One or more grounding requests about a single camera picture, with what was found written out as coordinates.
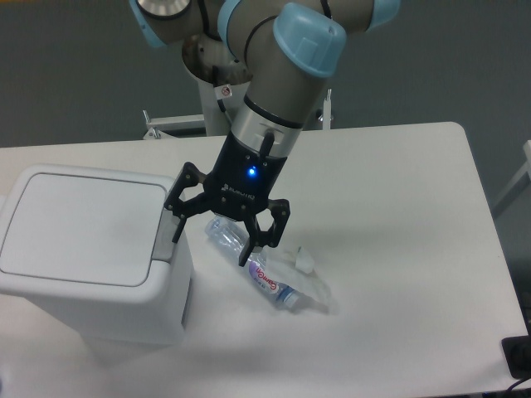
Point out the white push-lid trash can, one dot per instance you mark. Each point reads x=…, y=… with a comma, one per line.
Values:
x=98, y=251

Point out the black device at table edge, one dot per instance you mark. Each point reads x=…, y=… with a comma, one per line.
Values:
x=517, y=355

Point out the white metal frame right edge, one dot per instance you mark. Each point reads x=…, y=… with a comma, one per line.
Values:
x=514, y=187

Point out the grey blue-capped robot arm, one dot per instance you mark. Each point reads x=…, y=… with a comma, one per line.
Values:
x=290, y=49

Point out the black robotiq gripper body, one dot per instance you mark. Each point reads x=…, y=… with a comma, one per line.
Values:
x=241, y=180

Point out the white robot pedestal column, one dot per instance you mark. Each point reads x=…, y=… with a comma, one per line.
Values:
x=222, y=81

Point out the white metal base frame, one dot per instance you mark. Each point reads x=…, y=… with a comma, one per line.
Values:
x=194, y=125

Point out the crushed clear plastic water bottle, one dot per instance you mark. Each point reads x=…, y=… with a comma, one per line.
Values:
x=229, y=239

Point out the crumpled clear plastic wrapper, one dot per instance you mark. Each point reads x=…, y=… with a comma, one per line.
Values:
x=294, y=265

